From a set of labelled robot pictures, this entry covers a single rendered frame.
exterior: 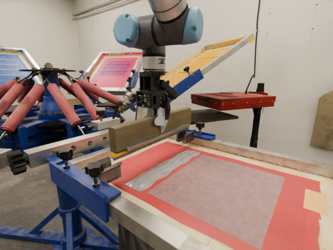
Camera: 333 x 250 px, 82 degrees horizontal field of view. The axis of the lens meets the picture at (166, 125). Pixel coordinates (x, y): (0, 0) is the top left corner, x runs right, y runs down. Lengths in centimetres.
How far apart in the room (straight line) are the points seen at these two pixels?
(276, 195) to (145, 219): 38
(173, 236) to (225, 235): 12
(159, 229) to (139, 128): 30
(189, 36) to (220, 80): 226
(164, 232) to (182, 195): 17
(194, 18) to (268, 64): 213
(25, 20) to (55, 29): 54
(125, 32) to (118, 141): 28
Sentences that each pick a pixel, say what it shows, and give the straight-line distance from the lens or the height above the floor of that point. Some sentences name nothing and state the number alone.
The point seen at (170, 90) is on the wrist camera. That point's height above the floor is 123.
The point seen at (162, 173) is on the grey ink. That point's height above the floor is 96.
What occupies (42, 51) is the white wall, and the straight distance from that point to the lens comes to 492.
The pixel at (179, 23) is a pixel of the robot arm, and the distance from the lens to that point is 47.
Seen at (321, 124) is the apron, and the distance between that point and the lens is 250.
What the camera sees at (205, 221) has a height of 95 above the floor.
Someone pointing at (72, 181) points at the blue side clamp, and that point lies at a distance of 60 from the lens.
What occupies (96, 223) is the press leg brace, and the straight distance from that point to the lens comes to 165.
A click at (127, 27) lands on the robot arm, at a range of 53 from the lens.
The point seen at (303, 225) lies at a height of 95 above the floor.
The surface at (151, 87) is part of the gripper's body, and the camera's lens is 62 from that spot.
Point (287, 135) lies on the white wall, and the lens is 260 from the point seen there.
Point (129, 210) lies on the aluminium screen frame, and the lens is 47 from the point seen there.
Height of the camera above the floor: 128
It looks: 15 degrees down
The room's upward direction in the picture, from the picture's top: straight up
